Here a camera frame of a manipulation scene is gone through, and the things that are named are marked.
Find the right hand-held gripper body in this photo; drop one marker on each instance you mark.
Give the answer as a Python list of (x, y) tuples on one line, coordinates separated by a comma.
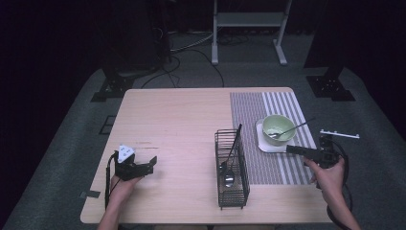
[(328, 153)]

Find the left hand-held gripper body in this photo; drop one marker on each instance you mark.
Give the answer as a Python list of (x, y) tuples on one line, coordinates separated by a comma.
[(126, 166)]

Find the green bowl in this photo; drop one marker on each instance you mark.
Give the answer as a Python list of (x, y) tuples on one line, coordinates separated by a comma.
[(277, 123)]

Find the person's left hand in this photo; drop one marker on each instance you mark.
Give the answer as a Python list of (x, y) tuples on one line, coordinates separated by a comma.
[(123, 188)]

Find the person's right hand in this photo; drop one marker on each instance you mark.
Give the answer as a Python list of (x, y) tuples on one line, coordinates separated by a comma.
[(330, 180)]

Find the white square plate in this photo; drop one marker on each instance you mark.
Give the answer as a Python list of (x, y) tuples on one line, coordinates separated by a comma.
[(263, 145)]

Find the dark tape strip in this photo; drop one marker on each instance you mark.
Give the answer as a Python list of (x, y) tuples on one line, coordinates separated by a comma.
[(91, 194)]

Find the grey striped placemat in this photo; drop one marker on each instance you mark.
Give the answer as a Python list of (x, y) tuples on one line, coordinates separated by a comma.
[(252, 159)]

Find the black stand base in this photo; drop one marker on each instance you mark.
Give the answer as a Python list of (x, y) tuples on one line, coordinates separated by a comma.
[(330, 87), (111, 87)]

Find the white metal stand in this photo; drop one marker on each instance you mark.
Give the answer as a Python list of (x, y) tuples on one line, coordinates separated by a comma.
[(249, 19)]

